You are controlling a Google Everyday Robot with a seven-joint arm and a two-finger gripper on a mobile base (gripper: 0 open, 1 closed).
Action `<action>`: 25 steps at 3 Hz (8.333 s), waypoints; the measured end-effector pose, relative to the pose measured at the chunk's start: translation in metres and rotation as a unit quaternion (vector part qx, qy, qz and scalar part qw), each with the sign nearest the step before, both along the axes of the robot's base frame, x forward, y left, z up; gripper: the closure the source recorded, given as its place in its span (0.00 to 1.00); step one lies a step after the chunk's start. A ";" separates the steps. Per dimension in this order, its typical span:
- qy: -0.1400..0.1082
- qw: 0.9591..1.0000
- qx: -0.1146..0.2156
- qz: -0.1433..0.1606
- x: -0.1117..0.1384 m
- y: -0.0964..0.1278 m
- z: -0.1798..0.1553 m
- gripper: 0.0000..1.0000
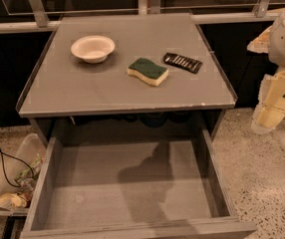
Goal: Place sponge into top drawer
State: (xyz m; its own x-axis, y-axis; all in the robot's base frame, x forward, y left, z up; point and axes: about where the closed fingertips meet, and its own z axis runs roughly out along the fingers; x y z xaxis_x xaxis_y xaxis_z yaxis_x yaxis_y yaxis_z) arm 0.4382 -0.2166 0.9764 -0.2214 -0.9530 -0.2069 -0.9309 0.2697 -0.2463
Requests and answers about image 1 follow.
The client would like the grey drawer cabinet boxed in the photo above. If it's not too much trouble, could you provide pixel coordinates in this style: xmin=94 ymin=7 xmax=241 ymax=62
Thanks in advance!
xmin=17 ymin=14 xmax=236 ymax=141

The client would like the black flat snack packet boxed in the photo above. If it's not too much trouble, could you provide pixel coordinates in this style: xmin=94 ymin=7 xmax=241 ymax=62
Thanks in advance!
xmin=162 ymin=53 xmax=202 ymax=74

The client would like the clear plastic bin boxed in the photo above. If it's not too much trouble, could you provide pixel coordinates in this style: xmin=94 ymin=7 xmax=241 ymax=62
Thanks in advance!
xmin=0 ymin=133 xmax=46 ymax=216

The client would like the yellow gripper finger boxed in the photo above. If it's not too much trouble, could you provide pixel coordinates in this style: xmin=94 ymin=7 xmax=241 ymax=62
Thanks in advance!
xmin=247 ymin=27 xmax=271 ymax=54
xmin=251 ymin=68 xmax=285 ymax=134

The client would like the green yellow sponge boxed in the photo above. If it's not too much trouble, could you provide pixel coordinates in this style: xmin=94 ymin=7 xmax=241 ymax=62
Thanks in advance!
xmin=127 ymin=58 xmax=168 ymax=87

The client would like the metal railing frame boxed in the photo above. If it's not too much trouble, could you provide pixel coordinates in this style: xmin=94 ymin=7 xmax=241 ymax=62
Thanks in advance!
xmin=0 ymin=0 xmax=285 ymax=34

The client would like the white bowl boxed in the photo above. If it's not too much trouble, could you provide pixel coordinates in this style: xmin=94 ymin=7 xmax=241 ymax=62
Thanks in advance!
xmin=71 ymin=36 xmax=116 ymax=64

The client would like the trash in bin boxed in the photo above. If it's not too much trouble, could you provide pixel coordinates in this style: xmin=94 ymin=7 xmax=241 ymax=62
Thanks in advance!
xmin=0 ymin=153 xmax=44 ymax=211

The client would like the black cable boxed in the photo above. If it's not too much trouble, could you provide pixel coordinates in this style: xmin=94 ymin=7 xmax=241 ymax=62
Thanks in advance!
xmin=0 ymin=129 xmax=36 ymax=189

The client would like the open grey top drawer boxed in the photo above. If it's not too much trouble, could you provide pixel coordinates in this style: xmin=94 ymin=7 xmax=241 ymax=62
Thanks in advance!
xmin=20 ymin=129 xmax=256 ymax=239

